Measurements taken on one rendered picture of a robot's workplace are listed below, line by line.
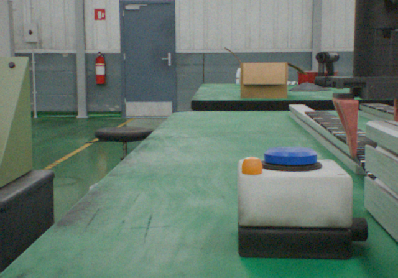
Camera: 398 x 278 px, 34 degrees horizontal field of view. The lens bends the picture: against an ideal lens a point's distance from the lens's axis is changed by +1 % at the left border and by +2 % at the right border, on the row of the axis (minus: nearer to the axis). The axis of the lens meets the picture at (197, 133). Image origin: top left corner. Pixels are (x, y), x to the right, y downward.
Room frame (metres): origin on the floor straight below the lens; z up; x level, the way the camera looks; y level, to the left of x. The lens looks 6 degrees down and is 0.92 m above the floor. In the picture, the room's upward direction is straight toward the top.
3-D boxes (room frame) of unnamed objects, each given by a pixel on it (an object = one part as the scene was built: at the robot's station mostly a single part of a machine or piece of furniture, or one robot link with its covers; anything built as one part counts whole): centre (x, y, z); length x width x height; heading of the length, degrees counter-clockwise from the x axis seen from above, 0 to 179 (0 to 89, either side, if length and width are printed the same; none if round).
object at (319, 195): (0.48, -0.08, 0.81); 0.10 x 0.08 x 0.06; 87
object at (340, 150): (1.27, -0.25, 0.79); 0.96 x 0.04 x 0.03; 177
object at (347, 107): (0.78, -0.21, 0.85); 0.07 x 0.07 x 0.09; 87
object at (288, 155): (0.48, -0.07, 0.84); 0.04 x 0.04 x 0.02
